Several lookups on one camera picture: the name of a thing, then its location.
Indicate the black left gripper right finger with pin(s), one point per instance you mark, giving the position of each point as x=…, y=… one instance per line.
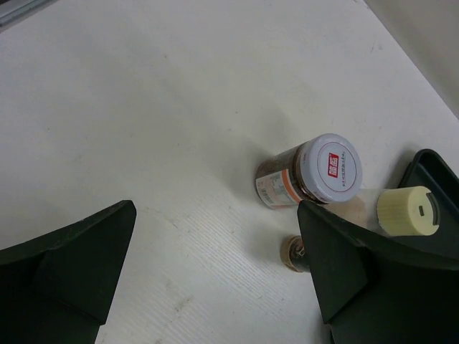
x=372, y=289

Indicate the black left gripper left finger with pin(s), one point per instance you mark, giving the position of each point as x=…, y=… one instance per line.
x=58, y=287

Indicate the small black-cap dark bottle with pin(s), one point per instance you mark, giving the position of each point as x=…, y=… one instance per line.
x=293, y=254

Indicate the yellow-cap clear spice bottle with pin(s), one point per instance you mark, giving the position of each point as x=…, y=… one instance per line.
x=399, y=212

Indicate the white-lid brown spice jar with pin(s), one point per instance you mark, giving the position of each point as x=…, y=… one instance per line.
x=324, y=170

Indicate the black plastic tray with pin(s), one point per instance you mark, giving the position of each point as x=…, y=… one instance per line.
x=428, y=169

